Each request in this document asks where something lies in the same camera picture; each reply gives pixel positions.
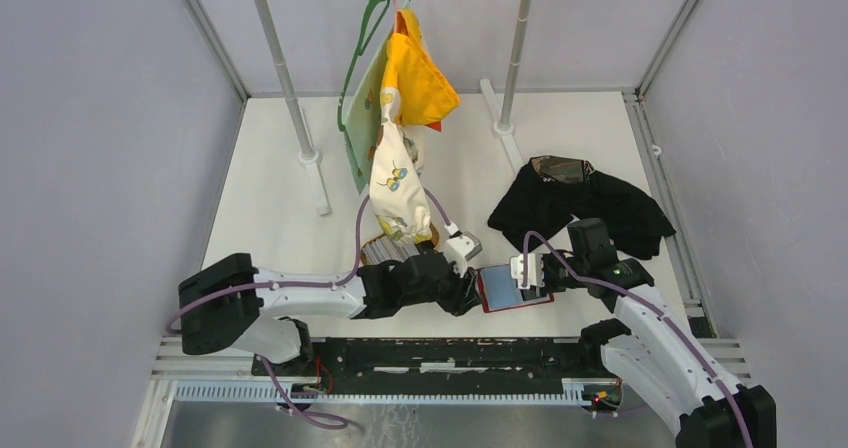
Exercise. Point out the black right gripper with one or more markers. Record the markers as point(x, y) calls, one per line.
point(546, 260)

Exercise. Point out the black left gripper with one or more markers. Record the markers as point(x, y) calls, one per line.
point(464, 293)

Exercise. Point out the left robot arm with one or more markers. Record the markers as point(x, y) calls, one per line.
point(233, 304)

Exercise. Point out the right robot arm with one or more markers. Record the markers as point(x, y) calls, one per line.
point(701, 402)

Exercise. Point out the black shirt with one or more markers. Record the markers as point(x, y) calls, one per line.
point(549, 192)

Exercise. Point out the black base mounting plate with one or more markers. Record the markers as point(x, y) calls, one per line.
point(443, 366)

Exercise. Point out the right metal rack pole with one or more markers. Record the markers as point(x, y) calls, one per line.
point(500, 109)

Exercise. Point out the metal rack pole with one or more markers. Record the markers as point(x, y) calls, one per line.
point(308, 157)
point(500, 109)

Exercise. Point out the yellow floral hanging cloth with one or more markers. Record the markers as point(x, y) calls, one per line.
point(414, 98)

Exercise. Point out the green hanging cloth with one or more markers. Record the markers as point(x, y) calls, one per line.
point(358, 111)

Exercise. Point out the left metal rack pole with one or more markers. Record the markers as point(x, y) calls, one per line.
point(308, 157)

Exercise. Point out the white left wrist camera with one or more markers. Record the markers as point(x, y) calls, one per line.
point(460, 248)

